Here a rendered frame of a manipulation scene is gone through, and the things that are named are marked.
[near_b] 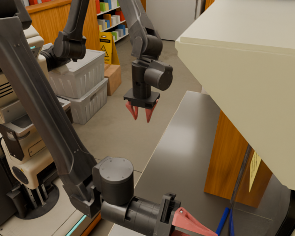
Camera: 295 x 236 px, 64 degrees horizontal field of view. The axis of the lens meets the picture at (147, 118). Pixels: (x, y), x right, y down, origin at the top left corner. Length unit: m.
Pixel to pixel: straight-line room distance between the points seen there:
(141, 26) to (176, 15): 4.61
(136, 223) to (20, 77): 0.31
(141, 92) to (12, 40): 0.38
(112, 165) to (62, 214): 1.21
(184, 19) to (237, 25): 5.08
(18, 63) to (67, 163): 0.19
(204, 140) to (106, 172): 0.63
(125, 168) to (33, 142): 0.78
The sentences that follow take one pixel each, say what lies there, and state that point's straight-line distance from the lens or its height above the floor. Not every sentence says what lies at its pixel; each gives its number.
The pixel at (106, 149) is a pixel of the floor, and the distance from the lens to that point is 2.34.
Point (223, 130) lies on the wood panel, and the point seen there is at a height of 1.19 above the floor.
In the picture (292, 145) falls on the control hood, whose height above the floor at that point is 1.45.
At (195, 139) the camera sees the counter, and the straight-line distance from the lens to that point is 0.97.
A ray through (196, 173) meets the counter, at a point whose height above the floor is 0.94.
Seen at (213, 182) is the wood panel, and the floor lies 0.99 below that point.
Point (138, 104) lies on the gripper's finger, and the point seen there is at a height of 1.17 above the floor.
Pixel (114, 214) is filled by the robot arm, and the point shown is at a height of 1.17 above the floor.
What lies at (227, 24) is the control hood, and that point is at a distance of 0.19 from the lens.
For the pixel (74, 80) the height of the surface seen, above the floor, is 0.55.
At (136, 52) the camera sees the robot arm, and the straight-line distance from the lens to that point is 0.68.
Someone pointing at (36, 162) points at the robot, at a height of 0.80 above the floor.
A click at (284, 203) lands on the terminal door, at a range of 0.25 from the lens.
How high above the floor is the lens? 1.55
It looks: 35 degrees down
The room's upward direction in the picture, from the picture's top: straight up
